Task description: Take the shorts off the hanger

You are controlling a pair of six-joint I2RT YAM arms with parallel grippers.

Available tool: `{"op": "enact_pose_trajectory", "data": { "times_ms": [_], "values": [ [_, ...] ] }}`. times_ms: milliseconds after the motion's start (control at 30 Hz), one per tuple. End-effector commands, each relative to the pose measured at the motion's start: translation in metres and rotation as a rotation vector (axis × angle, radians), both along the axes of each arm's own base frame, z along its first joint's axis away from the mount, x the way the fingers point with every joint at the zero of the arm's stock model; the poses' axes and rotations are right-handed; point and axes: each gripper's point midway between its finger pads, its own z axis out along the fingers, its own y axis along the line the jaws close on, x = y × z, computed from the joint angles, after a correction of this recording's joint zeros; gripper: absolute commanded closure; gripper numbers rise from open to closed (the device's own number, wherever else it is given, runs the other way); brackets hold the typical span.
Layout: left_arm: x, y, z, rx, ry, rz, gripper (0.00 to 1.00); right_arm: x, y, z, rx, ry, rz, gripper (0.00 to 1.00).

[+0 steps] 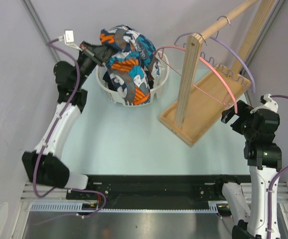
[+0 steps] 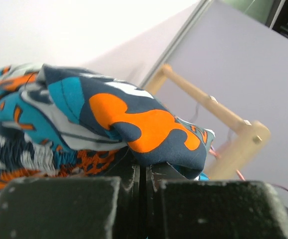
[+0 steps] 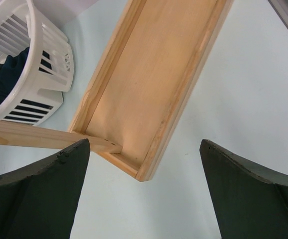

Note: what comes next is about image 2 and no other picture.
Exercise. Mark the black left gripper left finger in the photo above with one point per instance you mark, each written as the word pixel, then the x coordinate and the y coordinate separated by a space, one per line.
pixel 72 208

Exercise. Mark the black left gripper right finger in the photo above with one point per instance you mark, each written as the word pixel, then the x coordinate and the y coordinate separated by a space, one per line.
pixel 178 208

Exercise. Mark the colourful patterned shorts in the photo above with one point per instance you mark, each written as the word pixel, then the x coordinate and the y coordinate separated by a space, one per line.
pixel 61 122

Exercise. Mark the wooden clothes rack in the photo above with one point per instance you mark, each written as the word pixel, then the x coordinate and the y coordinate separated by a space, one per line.
pixel 251 136

